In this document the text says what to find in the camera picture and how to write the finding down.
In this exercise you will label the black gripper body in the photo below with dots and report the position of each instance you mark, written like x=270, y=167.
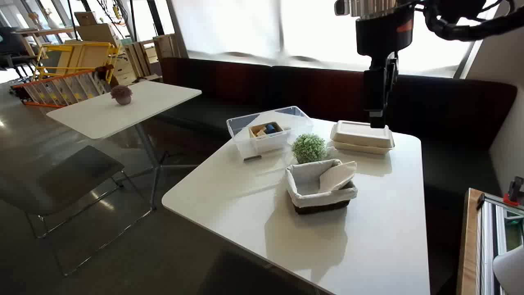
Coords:
x=378, y=82

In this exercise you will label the yellow cart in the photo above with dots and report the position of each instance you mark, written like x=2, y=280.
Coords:
x=76, y=57

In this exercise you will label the orange ladder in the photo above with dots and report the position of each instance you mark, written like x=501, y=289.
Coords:
x=57, y=90

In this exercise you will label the wooden board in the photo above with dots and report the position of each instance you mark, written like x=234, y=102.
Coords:
x=469, y=246

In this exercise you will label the white lidded food container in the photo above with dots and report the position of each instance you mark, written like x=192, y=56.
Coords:
x=360, y=133
x=357, y=149

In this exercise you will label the white lamp shade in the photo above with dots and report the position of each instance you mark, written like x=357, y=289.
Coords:
x=511, y=270

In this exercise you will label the Franka robot arm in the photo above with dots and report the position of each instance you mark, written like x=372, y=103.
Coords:
x=382, y=30

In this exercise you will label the cardboard box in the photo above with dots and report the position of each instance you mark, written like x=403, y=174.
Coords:
x=94, y=26

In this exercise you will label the grey metal frame chair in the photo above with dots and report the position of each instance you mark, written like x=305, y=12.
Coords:
x=59, y=180

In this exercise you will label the clear plastic storage bin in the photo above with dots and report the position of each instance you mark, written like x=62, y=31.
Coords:
x=239, y=125

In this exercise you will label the small green plant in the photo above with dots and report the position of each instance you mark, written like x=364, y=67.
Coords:
x=308, y=148

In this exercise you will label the white folding side table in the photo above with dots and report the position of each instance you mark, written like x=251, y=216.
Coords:
x=116, y=108

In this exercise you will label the red clamp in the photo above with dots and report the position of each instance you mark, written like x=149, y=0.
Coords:
x=513, y=190

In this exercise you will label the metal framed glass panel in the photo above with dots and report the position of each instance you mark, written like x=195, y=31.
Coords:
x=493, y=246

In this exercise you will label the dark basket with white liner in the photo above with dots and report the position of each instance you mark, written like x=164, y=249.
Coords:
x=319, y=189

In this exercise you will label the small white box with items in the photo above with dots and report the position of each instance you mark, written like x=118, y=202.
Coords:
x=269, y=136

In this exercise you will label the wooden crate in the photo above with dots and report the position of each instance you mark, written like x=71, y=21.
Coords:
x=169, y=48

